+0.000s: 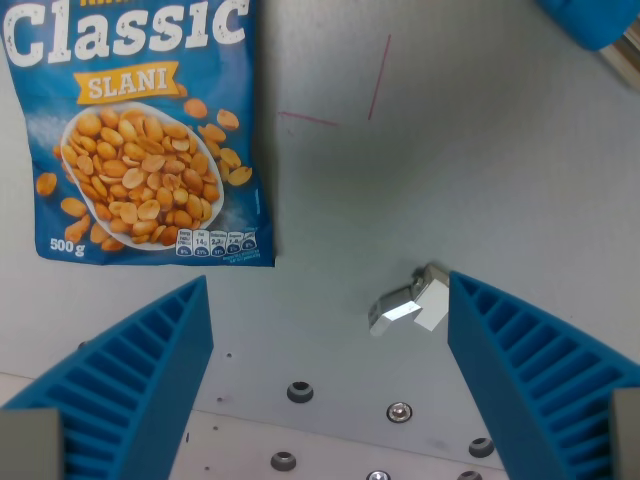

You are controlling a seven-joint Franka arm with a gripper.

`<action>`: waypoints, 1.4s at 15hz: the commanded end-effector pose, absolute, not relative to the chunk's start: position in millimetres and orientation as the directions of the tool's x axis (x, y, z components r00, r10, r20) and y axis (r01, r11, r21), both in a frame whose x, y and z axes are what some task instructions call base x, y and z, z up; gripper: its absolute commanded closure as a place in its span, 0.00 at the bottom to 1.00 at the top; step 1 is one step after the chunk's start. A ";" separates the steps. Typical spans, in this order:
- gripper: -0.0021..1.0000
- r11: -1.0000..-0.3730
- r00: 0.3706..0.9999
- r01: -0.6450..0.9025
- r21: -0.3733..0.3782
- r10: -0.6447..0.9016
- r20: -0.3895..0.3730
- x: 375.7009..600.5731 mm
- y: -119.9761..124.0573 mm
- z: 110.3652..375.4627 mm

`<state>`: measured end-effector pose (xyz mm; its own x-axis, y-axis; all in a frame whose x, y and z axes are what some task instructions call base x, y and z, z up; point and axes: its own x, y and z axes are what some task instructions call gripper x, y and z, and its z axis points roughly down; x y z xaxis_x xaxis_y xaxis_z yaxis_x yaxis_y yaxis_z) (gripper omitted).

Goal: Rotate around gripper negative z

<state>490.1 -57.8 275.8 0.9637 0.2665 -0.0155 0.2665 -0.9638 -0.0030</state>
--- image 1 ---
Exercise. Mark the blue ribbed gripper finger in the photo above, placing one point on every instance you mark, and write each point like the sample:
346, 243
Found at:
140, 380
540, 380

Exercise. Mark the silver table screw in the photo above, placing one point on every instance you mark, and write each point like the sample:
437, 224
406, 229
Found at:
399, 411
378, 475

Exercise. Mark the small silver metal block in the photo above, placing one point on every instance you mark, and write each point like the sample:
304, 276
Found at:
407, 302

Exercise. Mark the blue peanut snack bag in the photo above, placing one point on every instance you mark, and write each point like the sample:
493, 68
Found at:
140, 135

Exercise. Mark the blue plastic part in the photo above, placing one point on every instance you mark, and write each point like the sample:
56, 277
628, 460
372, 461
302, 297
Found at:
587, 22

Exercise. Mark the aluminium profile rail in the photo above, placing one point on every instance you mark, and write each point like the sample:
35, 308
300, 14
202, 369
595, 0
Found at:
625, 57

